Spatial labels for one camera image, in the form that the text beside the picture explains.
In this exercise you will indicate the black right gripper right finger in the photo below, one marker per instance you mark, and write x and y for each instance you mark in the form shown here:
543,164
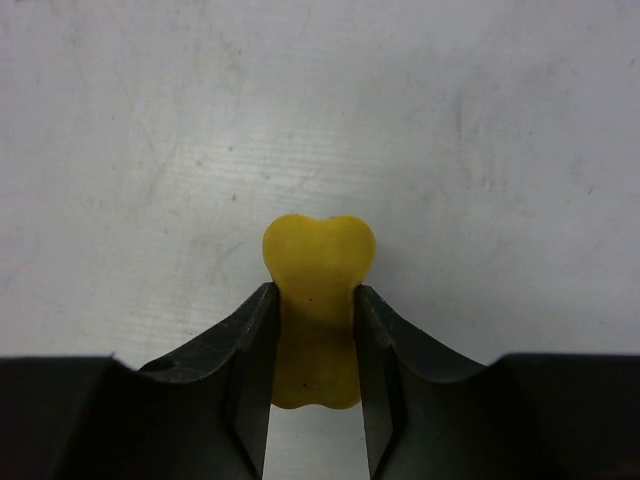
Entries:
431,413

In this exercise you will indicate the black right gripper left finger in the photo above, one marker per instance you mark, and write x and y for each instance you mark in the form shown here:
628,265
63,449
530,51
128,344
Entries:
200,411

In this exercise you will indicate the yellow bone-shaped eraser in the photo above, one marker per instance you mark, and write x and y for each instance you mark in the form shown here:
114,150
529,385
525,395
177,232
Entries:
317,264

